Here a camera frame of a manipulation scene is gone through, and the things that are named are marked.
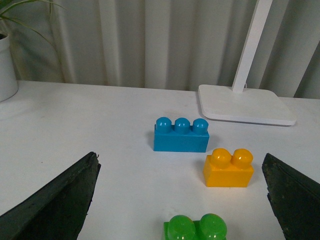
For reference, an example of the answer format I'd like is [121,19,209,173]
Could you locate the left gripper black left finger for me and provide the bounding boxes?
[0,152,101,240]

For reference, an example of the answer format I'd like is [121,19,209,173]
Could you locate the white desk lamp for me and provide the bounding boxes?
[198,0,297,126]

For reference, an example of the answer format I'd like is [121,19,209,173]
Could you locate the blue three-stud toy block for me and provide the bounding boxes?
[153,116,210,153]

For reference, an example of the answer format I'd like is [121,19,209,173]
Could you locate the grey pleated curtain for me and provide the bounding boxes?
[0,0,320,99]

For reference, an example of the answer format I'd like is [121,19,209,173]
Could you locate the green houseplant leaves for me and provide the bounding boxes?
[0,0,66,47]

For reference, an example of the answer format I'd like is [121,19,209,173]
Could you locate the green toy block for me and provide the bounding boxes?
[162,213,228,240]

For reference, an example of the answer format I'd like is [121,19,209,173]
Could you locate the white plant pot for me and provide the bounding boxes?
[0,31,19,102]

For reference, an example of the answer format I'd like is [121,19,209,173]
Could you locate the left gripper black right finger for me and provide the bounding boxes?
[262,153,320,240]

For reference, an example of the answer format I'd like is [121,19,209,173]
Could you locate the yellow two-stud toy block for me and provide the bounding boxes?
[203,148,254,188]

